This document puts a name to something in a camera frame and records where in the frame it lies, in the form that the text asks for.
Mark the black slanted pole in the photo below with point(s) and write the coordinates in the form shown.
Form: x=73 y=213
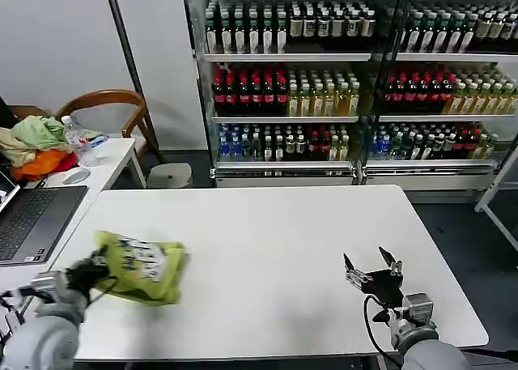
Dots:
x=129 y=58

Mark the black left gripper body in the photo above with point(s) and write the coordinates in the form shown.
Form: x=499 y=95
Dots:
x=87 y=275

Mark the white work table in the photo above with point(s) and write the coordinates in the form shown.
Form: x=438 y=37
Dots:
x=283 y=232

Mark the crumpled beige cloth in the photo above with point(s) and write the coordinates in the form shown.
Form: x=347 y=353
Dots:
x=14 y=147

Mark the light green shirt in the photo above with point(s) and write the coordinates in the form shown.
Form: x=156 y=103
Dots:
x=149 y=273

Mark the clear plastic water bottle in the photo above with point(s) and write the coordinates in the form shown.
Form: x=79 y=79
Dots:
x=72 y=137

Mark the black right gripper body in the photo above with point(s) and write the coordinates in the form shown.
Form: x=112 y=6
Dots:
x=384 y=285

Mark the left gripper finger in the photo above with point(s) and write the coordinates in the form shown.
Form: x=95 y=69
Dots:
x=98 y=257

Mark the white metal frame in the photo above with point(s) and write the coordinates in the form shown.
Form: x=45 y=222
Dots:
x=498 y=184

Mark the grey round stool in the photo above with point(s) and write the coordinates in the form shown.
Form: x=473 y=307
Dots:
x=170 y=175

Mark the crumpled green cloth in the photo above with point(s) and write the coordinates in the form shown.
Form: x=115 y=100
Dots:
x=42 y=131

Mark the brown wooden chair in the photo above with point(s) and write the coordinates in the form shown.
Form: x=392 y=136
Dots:
x=101 y=96

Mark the shelf with drink bottles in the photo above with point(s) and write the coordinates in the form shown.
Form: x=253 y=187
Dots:
x=283 y=82
x=445 y=82

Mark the crumpled orange cloth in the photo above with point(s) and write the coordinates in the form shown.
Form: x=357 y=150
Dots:
x=42 y=163

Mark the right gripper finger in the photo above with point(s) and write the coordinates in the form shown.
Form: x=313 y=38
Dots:
x=396 y=264
x=354 y=275

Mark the dark grey laptop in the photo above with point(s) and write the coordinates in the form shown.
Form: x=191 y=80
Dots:
x=36 y=220

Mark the small blue cloth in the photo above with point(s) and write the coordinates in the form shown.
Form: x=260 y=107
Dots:
x=98 y=140

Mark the grey computer mouse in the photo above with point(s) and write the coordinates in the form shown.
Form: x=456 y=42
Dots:
x=76 y=175

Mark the white side table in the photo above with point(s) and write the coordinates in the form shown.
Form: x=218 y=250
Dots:
x=113 y=159

